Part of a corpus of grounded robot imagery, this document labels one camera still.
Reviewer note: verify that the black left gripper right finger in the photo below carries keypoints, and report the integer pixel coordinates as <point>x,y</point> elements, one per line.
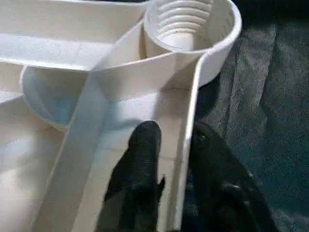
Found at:
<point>222,193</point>

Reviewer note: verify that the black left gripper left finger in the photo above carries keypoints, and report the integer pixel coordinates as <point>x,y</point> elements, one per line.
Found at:
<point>137,183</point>

